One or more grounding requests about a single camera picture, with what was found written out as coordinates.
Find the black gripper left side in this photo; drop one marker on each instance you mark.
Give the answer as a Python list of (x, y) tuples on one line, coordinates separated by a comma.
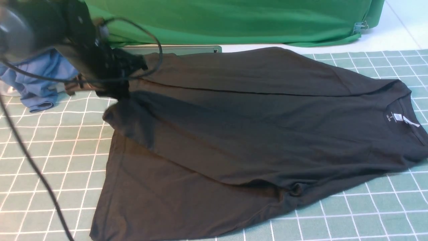
[(101, 69)]

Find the dark gray long-sleeve top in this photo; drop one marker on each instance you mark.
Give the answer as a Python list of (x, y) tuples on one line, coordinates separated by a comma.
[(216, 142)]

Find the green backdrop cloth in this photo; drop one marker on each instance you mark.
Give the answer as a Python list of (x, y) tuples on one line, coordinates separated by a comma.
[(302, 23)]

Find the blue crumpled garment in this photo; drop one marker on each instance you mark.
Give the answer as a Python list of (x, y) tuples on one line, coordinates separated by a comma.
[(38, 94)]

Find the green checkered tablecloth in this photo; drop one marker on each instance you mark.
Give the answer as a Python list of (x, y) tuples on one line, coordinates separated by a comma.
[(70, 144)]

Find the silver binder clip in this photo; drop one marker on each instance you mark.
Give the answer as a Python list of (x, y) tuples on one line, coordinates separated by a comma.
[(359, 27)]

